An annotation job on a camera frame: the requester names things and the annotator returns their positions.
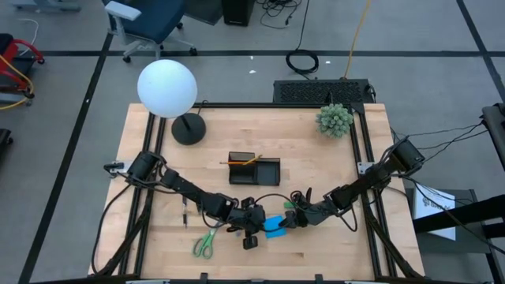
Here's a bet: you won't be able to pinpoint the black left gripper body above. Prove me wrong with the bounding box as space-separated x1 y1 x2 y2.
226 196 266 250

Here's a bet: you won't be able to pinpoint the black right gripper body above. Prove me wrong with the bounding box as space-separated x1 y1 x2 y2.
297 199 336 229

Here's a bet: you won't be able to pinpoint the blue sticky note pad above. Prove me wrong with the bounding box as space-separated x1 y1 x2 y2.
263 215 288 240

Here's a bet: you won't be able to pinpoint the green-handled scissors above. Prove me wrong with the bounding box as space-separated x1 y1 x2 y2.
192 226 222 260

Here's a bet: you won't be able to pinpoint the black mesh desk organizer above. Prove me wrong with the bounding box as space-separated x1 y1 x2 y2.
227 151 282 187

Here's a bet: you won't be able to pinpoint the blue office chair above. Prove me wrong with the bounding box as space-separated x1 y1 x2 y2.
103 0 199 64

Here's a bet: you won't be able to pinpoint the potted green plant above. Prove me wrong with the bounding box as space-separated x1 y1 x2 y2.
315 103 354 139

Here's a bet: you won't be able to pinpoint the white paper sheet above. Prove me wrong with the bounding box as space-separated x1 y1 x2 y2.
413 183 457 241

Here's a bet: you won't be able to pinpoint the black keyboard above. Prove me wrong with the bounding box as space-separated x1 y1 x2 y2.
272 78 375 105

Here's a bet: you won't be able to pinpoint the white globe table lamp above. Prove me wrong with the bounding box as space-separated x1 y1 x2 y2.
137 58 207 146

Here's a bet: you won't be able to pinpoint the black side equipment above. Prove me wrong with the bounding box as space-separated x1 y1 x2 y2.
480 103 505 171

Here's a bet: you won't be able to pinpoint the black floor box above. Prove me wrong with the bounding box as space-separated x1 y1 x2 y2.
220 0 256 28

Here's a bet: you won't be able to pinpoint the red cart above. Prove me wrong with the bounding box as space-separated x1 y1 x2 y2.
0 32 46 108

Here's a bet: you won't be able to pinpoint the grey furniture base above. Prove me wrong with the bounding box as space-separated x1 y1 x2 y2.
11 0 83 13

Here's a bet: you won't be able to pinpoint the black aluminium table frame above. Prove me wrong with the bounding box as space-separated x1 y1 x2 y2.
88 101 426 284

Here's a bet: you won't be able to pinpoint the coiled black floor cable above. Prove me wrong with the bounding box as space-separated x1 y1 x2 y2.
285 0 320 76

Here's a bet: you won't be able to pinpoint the yellow floor cable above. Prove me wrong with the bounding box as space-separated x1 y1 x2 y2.
342 0 372 80

